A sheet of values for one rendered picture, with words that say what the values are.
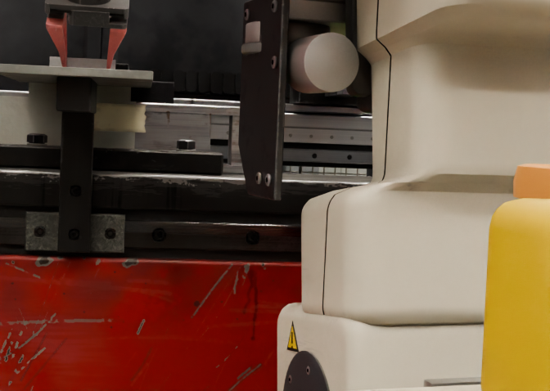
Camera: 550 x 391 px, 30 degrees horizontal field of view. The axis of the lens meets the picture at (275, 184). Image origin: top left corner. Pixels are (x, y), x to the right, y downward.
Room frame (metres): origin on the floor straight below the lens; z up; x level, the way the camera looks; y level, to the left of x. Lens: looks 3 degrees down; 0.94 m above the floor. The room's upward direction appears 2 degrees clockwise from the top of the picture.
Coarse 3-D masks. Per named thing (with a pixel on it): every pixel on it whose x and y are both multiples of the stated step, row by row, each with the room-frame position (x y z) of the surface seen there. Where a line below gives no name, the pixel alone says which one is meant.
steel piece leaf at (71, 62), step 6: (54, 60) 1.34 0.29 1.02; (60, 60) 1.34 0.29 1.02; (72, 60) 1.35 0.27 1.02; (78, 60) 1.35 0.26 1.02; (84, 60) 1.35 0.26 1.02; (90, 60) 1.35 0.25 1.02; (96, 60) 1.35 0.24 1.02; (102, 60) 1.35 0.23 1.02; (114, 60) 1.35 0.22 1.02; (72, 66) 1.35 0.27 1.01; (78, 66) 1.35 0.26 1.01; (84, 66) 1.35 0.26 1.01; (90, 66) 1.35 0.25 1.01; (96, 66) 1.35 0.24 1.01; (102, 66) 1.35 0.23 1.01; (114, 66) 1.35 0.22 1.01
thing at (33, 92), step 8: (32, 88) 1.42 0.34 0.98; (40, 88) 1.42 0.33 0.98; (48, 88) 1.42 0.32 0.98; (104, 88) 1.43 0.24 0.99; (112, 88) 1.44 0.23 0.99; (120, 88) 1.44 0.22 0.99; (128, 88) 1.44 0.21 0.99; (32, 96) 1.42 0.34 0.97; (40, 96) 1.42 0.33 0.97; (48, 96) 1.42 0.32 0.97; (104, 96) 1.43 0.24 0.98; (112, 96) 1.44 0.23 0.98; (120, 96) 1.44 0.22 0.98; (128, 96) 1.44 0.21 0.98
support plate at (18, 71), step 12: (0, 72) 1.16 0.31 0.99; (12, 72) 1.16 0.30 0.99; (24, 72) 1.16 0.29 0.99; (36, 72) 1.16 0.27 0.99; (48, 72) 1.16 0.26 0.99; (60, 72) 1.17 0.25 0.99; (72, 72) 1.17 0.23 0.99; (84, 72) 1.17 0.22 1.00; (96, 72) 1.17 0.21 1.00; (108, 72) 1.17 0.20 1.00; (120, 72) 1.18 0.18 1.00; (132, 72) 1.18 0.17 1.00; (144, 72) 1.18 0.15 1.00; (108, 84) 1.38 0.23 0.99; (120, 84) 1.36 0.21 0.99; (132, 84) 1.34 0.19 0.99; (144, 84) 1.33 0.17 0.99
